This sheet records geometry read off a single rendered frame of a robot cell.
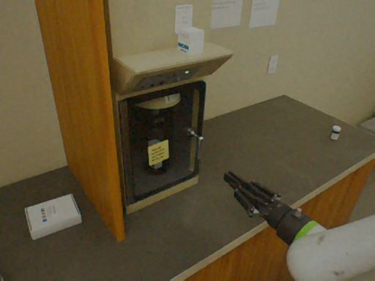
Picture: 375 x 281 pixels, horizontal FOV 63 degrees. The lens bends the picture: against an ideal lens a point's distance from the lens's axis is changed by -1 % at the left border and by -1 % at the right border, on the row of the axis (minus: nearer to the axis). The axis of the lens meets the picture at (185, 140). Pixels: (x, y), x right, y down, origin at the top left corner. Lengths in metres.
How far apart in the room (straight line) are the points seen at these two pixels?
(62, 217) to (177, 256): 0.40
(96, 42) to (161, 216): 0.66
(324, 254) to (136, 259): 0.57
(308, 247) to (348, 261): 0.07
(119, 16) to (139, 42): 0.09
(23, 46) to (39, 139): 0.37
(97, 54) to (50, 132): 0.69
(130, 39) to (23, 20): 0.46
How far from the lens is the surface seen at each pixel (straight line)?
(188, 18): 0.94
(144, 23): 0.86
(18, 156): 1.38
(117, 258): 1.03
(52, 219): 1.13
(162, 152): 1.04
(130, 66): 0.77
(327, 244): 0.68
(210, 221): 1.13
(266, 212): 0.89
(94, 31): 0.71
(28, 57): 1.23
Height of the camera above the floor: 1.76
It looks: 33 degrees down
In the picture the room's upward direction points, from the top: 3 degrees clockwise
